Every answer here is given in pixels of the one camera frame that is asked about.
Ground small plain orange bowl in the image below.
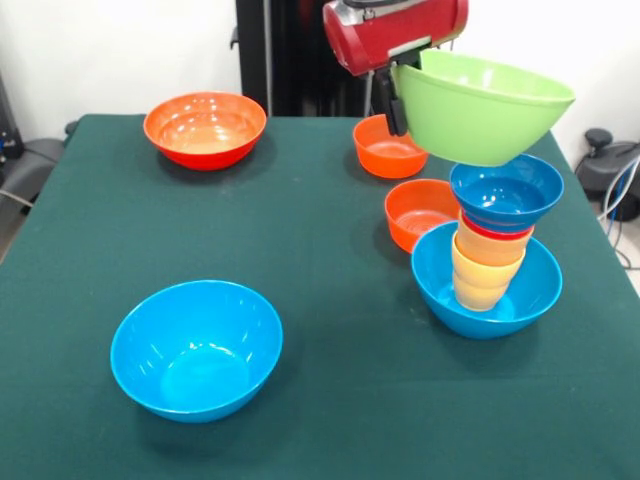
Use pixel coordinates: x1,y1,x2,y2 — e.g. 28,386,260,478
352,113,431,180

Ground large blue bowl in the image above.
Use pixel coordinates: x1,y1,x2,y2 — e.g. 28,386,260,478
410,220,564,341
109,279,285,425

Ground dark green tablecloth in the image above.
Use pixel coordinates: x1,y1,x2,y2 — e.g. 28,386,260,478
0,113,640,480

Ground white and blue cables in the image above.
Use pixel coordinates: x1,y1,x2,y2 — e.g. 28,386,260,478
597,154,640,271

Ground small dark blue bowl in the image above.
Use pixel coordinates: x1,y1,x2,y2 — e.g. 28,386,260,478
448,153,566,235

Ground large orange bowl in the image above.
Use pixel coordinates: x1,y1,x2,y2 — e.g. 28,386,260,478
143,91,268,172

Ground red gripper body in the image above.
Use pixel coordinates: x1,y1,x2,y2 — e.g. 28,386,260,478
322,0,471,78

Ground stack of yellow cups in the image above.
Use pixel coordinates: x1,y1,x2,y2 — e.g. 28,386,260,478
451,234,527,312

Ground orange bowl with ringed bottom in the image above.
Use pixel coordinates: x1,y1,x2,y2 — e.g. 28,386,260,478
384,178,464,255

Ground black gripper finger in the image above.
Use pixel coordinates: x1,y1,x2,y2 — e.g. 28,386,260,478
374,67,409,138
396,48,423,71

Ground green bowl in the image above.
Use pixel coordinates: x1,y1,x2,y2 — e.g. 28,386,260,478
390,48,577,168

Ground red cup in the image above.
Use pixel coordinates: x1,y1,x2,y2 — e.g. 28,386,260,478
459,212,535,242

